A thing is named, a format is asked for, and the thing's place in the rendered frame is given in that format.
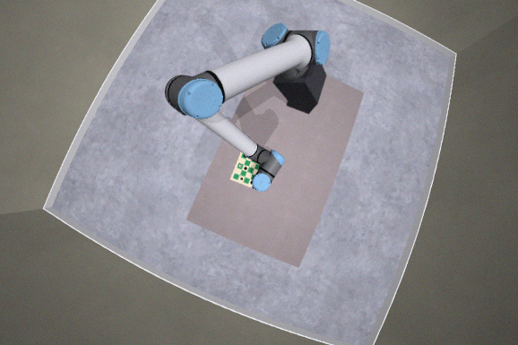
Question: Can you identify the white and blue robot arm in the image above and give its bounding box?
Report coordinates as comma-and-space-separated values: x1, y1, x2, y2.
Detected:
165, 23, 330, 191

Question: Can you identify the green and cream chessboard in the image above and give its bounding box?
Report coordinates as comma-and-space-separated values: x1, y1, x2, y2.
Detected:
230, 152, 260, 187

